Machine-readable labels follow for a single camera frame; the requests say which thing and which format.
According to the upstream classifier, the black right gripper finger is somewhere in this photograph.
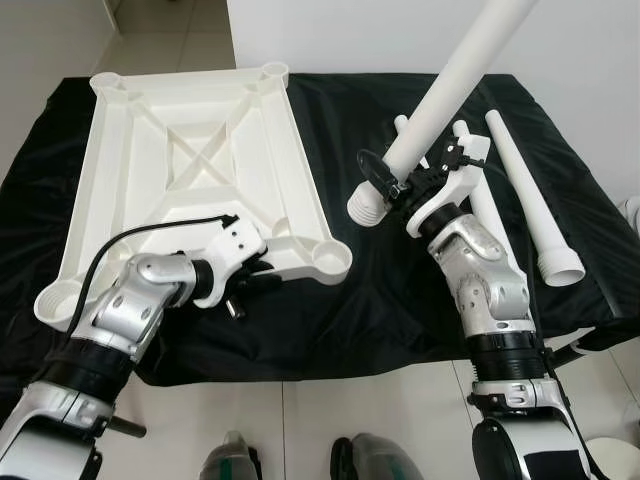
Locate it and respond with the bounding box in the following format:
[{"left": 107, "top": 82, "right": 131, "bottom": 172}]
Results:
[{"left": 356, "top": 151, "right": 401, "bottom": 196}]

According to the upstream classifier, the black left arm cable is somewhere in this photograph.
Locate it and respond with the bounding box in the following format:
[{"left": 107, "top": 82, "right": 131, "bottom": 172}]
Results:
[{"left": 72, "top": 213, "right": 241, "bottom": 336}]

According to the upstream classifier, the black table cloth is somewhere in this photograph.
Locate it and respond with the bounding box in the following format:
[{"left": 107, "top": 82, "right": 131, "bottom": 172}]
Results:
[{"left": 0, "top": 70, "right": 640, "bottom": 386}]

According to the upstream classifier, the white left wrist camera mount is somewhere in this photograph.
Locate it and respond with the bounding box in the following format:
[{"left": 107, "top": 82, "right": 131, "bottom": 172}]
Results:
[{"left": 195, "top": 218, "right": 268, "bottom": 308}]

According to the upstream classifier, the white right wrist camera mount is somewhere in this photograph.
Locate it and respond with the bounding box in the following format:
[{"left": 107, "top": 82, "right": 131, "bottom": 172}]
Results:
[{"left": 405, "top": 138, "right": 493, "bottom": 238}]

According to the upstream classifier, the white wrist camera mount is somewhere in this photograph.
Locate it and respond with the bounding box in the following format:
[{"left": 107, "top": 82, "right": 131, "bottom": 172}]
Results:
[
  {"left": 405, "top": 138, "right": 493, "bottom": 238},
  {"left": 195, "top": 218, "right": 268, "bottom": 308}
]

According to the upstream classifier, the white plastic chair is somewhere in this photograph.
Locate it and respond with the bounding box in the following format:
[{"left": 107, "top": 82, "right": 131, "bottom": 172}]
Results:
[{"left": 618, "top": 195, "right": 640, "bottom": 233}]

